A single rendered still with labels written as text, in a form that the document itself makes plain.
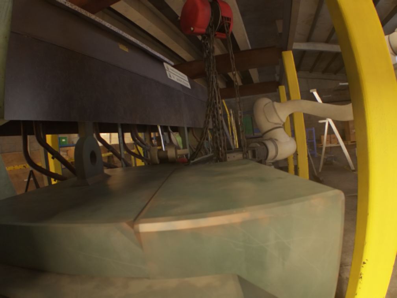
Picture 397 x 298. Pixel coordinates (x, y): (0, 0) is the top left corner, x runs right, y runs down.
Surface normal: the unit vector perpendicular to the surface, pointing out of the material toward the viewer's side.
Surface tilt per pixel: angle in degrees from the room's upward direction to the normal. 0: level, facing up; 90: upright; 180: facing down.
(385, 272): 90
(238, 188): 0
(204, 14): 115
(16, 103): 90
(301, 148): 90
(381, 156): 90
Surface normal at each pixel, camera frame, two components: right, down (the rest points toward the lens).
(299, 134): -0.32, 0.07
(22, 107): 0.94, -0.10
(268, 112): -0.54, -0.11
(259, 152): 0.49, -0.03
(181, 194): -0.12, -0.99
